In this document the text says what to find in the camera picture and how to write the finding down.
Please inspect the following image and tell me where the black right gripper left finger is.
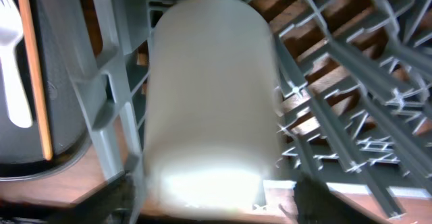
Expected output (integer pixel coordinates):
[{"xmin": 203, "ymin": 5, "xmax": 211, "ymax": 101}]
[{"xmin": 45, "ymin": 173, "xmax": 135, "ymax": 224}]

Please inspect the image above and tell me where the wooden chopstick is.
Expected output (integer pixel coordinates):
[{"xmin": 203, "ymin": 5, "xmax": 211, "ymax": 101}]
[{"xmin": 18, "ymin": 0, "xmax": 53, "ymax": 161}]

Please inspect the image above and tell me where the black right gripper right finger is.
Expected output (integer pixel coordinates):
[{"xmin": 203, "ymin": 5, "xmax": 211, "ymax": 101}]
[{"xmin": 294, "ymin": 175, "xmax": 379, "ymax": 224}]

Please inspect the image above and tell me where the round black tray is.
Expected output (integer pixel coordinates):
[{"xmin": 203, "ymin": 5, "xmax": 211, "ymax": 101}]
[{"xmin": 1, "ymin": 0, "xmax": 91, "ymax": 181}]

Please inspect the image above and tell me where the white plastic fork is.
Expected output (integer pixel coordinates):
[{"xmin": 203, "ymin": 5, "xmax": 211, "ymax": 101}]
[{"xmin": 1, "ymin": 0, "xmax": 33, "ymax": 128}]

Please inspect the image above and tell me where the grey dishwasher rack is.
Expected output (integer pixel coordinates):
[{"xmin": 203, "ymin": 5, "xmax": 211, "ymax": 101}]
[{"xmin": 32, "ymin": 0, "xmax": 432, "ymax": 218}]

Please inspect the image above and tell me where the cream plastic cup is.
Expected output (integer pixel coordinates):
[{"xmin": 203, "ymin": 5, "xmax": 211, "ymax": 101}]
[{"xmin": 144, "ymin": 0, "xmax": 280, "ymax": 219}]

